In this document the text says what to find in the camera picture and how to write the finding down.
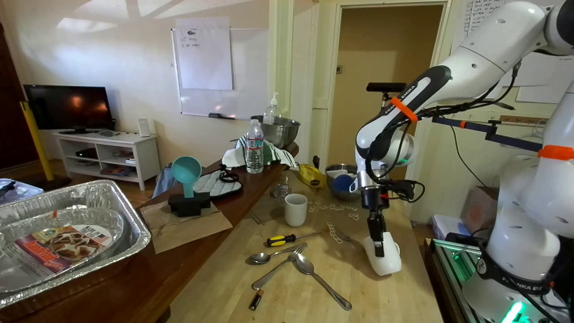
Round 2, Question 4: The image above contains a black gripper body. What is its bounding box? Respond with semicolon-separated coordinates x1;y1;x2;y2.
358;179;391;213

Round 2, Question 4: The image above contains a large metal spoon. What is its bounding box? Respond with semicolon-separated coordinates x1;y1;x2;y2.
290;249;353;312

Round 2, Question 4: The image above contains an empty clear crushed bottle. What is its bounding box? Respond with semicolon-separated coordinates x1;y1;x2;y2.
269;174;294;201

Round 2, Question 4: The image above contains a yellow black screwdriver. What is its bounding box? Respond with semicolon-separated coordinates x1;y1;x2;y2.
263;231;297;249

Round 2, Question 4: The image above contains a white green striped towel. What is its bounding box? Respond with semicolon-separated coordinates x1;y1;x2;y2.
220;134;299;172

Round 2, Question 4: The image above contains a metal table knife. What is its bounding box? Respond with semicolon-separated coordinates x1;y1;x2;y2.
249;256;296;292

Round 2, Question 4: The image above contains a large steel pot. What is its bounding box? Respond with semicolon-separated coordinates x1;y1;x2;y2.
260;115;303;149

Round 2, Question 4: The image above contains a small metal spoon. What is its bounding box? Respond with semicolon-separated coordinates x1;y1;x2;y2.
245;240;308;267

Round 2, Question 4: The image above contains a clear plastic water bottle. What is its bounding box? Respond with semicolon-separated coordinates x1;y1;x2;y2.
244;118;265;176

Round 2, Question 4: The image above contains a small black lighter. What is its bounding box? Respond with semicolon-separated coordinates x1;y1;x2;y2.
247;289;265;312

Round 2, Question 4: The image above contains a clear soap bottle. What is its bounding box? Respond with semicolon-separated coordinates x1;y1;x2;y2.
261;91;279;127

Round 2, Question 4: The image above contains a brown wooden door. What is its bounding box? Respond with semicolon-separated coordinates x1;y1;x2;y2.
326;3;444;176

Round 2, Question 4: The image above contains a grey pad black trim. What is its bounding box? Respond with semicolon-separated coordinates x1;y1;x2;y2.
191;168;244;199

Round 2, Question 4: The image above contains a black block holder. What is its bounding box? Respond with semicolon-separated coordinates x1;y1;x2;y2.
166;190;211;219

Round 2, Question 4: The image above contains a brown paper sheet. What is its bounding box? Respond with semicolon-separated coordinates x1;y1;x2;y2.
138;199;235;255

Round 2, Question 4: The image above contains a blue bucket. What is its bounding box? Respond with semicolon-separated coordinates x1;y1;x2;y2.
170;154;204;199

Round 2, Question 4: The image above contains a white flip chart paper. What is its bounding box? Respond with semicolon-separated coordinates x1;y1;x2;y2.
174;16;235;93

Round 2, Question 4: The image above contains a white television stand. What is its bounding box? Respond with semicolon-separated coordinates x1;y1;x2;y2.
53;129;161;192

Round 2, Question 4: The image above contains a large aluminium foil tray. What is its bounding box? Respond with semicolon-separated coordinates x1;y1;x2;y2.
0;177;152;310

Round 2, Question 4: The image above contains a round foil pan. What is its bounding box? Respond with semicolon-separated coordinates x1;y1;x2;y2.
0;204;131;296

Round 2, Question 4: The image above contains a printed food package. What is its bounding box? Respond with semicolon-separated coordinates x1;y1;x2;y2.
14;222;114;274

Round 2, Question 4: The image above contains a black flat television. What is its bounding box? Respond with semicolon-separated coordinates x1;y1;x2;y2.
23;82;116;134

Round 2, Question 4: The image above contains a yellow pole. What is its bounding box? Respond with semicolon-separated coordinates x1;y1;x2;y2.
18;98;55;183

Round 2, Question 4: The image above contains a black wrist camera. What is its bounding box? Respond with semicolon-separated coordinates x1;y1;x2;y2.
385;177;421;204

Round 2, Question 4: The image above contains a white mug with handle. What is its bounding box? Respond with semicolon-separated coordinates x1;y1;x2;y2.
283;192;310;229

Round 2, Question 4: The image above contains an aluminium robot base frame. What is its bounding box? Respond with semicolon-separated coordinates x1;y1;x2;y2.
428;237;574;323

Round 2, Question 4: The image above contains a black camera boom bar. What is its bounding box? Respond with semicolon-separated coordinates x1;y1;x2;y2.
364;81;574;154

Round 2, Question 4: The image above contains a white wall whiteboard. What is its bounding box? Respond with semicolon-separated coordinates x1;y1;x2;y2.
168;25;270;120

